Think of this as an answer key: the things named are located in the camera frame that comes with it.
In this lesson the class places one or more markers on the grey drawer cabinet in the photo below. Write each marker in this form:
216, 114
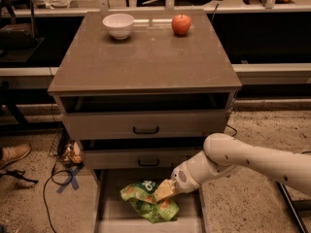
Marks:
151, 71

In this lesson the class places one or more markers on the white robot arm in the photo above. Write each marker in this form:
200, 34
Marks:
222, 154

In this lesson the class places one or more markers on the drawer with black handle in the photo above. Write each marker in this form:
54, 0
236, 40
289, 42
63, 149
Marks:
137, 158
127, 125

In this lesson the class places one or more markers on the white ceramic bowl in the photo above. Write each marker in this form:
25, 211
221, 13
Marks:
119, 26

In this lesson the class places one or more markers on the open bottom drawer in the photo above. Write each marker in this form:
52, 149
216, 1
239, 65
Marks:
113, 215

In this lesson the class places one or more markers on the red apple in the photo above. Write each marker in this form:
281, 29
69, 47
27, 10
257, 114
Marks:
181, 24

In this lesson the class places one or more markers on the middle drawer with black handle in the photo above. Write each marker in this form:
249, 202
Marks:
137, 158

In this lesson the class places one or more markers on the black metal stand base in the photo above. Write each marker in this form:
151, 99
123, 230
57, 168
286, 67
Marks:
295, 207

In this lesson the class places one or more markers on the tan shoe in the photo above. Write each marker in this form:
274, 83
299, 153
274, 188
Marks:
9, 155

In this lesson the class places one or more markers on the black chair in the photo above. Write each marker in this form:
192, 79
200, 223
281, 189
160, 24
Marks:
18, 41

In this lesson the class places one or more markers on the green rice chip bag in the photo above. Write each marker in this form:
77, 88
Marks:
142, 199

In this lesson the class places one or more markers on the snack bags on floor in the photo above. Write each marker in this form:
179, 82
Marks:
71, 154

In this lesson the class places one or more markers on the top drawer with black handle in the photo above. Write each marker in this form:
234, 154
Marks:
127, 125

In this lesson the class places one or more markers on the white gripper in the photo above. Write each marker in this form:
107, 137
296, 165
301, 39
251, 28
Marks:
181, 178

